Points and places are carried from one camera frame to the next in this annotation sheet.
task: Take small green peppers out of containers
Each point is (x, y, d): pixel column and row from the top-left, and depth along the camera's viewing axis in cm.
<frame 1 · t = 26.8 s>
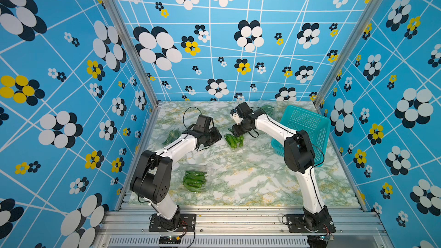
left hand: (223, 134, 91), fingers open
right hand: (238, 129, 99), fingers open
green peppers in middle container: (233, 140, 98), point 4 cm above the table
green peppers in left container: (173, 131, 101), point 6 cm above the table
clear clamshell container far right: (273, 110, 114), point 3 cm above the table
green peppers in near container: (194, 181, 84), point 4 cm above the table
teal plastic basket: (317, 126, 105), point 4 cm above the table

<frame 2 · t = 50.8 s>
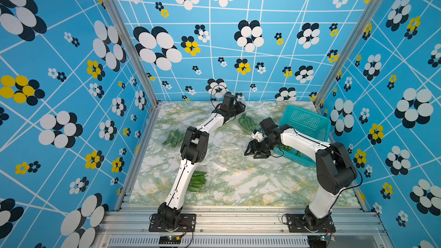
left hand: (246, 105, 105), fingers open
right hand: (251, 154, 88), fingers open
green peppers in right container: (247, 122, 107), point 4 cm above the table
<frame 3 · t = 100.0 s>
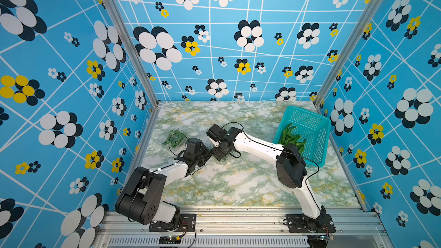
left hand: (215, 149, 91), fingers closed
right hand: (220, 151, 90), fingers open
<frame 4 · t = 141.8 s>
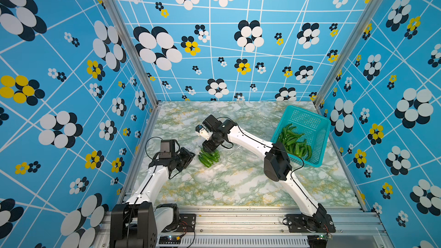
left hand: (196, 153, 87), fingers open
right hand: (208, 146, 92), fingers open
green peppers in left container: (207, 158, 93), point 3 cm above the table
